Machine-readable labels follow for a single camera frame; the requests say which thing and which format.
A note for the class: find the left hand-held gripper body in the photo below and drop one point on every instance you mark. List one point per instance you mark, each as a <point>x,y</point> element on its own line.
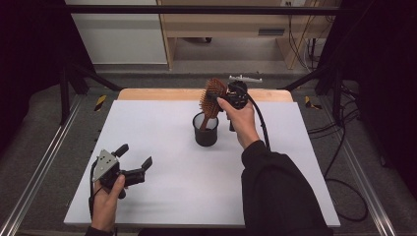
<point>105,165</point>

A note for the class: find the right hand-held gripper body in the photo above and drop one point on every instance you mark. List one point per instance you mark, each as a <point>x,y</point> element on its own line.
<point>237,93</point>

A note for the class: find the brown wooden hairbrush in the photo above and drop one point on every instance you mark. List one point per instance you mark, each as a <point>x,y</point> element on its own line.
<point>213,95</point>

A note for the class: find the black mesh pen holder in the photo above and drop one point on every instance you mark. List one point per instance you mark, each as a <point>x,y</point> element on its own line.
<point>206,136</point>

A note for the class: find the person's right hand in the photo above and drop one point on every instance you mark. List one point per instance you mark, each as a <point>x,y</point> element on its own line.
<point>242,123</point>

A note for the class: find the person's left hand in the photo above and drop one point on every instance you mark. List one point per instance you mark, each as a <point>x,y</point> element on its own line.
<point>103,206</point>

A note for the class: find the light wooden desk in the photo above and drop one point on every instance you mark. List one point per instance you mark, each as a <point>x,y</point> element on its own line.
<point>223,28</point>

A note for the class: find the grey drawer label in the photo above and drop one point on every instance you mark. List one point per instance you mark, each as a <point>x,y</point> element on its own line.
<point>271,31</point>

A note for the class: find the white cabinet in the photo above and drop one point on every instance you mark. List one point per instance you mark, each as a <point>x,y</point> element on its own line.
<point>121,42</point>

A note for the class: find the black curtain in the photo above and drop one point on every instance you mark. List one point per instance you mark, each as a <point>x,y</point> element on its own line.
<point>29,59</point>
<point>380,65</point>

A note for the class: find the aluminium rail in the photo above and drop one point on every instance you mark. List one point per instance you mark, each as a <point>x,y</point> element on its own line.
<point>370,193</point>
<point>39,170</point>

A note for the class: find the black metal frame stand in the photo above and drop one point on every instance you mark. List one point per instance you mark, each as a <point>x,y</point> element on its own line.
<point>336,95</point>
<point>65,95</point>

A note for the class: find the black horizontal frame bar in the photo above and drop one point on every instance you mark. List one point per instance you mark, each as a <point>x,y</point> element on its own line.
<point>196,9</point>

